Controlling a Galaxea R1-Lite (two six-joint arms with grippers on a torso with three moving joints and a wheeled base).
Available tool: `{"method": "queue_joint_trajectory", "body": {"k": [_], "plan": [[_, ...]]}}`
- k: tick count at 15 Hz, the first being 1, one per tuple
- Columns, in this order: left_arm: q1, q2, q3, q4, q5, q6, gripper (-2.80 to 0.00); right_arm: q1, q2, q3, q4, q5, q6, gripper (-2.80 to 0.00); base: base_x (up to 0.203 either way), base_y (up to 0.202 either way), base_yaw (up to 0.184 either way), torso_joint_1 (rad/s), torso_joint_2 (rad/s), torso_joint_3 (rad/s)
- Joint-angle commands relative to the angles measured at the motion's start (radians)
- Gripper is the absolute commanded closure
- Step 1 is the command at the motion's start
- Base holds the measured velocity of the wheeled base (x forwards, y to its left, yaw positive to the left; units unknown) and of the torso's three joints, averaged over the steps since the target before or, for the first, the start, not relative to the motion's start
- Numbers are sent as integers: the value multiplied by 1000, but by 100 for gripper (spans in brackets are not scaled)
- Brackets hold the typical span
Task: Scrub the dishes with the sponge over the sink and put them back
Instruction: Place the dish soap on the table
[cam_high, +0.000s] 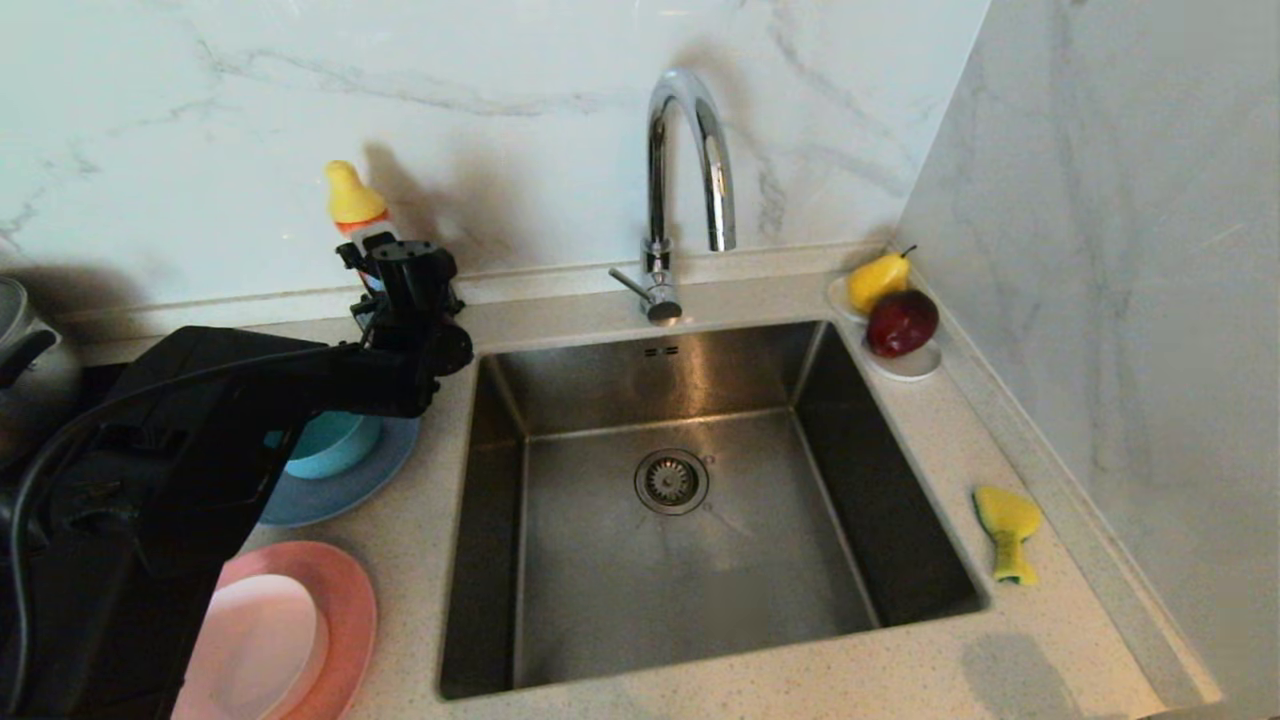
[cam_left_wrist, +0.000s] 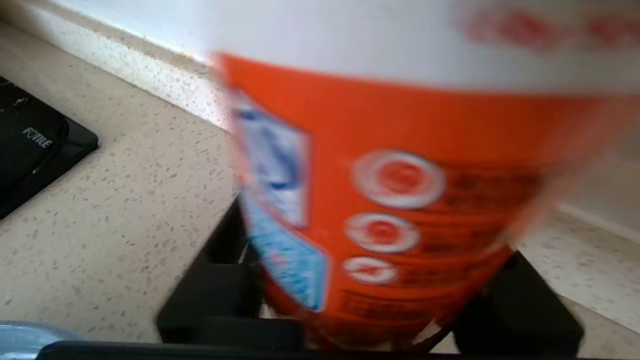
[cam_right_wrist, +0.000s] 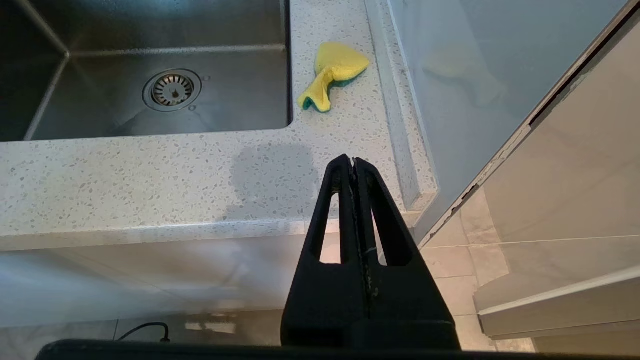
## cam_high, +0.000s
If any chrome gooseneck faucet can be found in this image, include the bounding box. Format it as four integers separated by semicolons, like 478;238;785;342
611;68;738;326

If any yellow fish-shaped sponge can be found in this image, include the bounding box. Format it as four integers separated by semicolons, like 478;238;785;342
973;486;1043;587

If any yellow pear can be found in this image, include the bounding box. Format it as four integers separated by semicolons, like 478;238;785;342
848;246;918;316

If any stainless steel sink basin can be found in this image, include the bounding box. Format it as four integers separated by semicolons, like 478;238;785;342
440;320;991;699

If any small pale pink plate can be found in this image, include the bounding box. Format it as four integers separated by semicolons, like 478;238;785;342
185;573;330;720

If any large salmon pink plate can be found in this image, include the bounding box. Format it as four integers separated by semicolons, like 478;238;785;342
175;541;379;720

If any blue plate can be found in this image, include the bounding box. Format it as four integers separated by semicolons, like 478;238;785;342
258;415;421;528

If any dark red apple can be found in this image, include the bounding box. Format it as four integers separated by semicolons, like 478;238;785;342
866;290;941;359

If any teal bowl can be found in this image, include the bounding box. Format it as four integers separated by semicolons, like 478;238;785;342
265;412;384;479

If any round metal drain strainer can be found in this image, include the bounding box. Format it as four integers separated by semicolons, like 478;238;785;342
634;448;711;516

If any small white fruit dish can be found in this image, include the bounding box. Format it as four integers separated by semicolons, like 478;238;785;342
826;276;944;382

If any orange yellow-capped detergent bottle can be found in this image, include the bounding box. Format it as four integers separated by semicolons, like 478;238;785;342
325;160;403;297

